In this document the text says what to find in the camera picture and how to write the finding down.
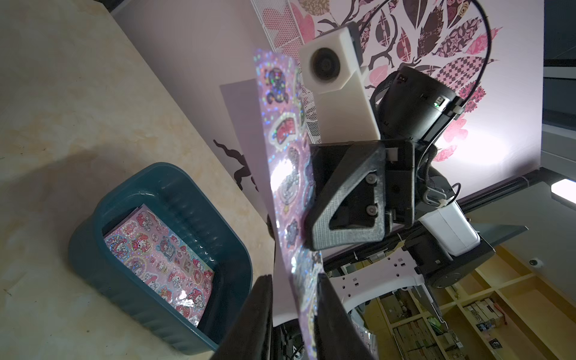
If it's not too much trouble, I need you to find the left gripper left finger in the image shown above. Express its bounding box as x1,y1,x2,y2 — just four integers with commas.
211,274,273,360

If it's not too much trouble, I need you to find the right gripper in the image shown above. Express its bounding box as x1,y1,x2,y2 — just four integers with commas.
304,139,416,251

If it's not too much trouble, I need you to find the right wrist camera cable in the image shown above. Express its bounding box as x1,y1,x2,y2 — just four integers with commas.
359,0,494,113

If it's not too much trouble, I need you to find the white wire basket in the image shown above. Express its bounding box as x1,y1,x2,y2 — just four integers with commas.
251,0,316,63

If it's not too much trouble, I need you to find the teal plastic storage box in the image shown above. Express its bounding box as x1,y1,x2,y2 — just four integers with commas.
68,163,252,355

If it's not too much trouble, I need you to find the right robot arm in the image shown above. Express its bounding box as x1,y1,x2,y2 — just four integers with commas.
304,67,523,315

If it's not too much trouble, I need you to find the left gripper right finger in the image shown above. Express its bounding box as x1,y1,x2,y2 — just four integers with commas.
315,274,374,360

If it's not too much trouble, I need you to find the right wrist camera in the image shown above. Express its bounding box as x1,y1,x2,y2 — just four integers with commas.
299,22,381,144

